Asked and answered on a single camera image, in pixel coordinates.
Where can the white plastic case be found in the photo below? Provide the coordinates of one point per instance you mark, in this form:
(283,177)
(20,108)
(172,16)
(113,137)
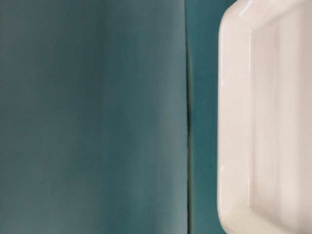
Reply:
(264,159)

